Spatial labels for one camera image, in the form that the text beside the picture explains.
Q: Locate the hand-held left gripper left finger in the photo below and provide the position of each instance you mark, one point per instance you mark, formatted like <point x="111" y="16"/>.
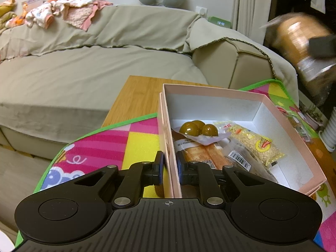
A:
<point x="160" y="168"/>

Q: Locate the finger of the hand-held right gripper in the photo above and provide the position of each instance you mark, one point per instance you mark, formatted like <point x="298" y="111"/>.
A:
<point x="324" y="46"/>

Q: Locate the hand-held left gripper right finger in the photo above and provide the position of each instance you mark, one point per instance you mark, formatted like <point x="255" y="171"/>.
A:
<point x="180" y="168"/>

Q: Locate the orange bread packet with code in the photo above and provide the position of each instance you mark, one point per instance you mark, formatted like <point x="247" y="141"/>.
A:
<point x="202" y="155"/>

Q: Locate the large bread packet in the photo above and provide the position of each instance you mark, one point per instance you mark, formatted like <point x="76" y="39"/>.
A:
<point x="292" y="35"/>

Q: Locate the packet of brown balls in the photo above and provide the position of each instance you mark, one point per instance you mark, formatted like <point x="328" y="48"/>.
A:
<point x="191" y="130"/>

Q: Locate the clear packet with barcode label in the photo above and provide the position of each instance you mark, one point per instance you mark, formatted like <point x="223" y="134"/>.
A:
<point x="244" y="160"/>

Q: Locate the packet of yellow grains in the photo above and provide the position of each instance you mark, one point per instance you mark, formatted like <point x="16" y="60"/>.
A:
<point x="252" y="141"/>

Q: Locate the pink cardboard box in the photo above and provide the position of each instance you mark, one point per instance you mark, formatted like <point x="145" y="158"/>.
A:
<point x="236" y="103"/>

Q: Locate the colourful cartoon play mat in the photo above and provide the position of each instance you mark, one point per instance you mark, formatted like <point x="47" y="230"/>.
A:
<point x="141" y="141"/>

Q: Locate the white plant pot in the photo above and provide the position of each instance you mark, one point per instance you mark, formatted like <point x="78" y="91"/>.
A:
<point x="312" y="119"/>

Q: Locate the white curtain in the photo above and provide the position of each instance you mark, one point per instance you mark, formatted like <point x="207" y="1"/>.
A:
<point x="252" y="8"/>

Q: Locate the white ribbed pot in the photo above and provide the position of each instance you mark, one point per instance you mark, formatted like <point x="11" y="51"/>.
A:
<point x="329" y="135"/>

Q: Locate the green digital clock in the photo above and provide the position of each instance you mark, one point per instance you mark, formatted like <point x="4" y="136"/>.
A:
<point x="219" y="22"/>

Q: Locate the beige covered sofa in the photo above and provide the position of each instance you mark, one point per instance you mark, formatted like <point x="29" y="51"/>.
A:
<point x="78" y="71"/>

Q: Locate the floral baby garment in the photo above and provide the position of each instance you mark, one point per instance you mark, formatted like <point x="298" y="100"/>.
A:
<point x="39" y="15"/>

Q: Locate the small orange toy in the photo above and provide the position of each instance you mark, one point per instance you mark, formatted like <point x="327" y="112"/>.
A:
<point x="17" y="19"/>

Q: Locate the clear plastic packaging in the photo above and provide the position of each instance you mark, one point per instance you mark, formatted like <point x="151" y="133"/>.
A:
<point x="32" y="2"/>

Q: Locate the olive beige garment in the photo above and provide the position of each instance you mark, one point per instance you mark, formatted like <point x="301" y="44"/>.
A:
<point x="5" y="21"/>

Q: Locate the white wall socket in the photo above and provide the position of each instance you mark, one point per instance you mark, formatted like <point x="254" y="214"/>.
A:
<point x="201" y="10"/>

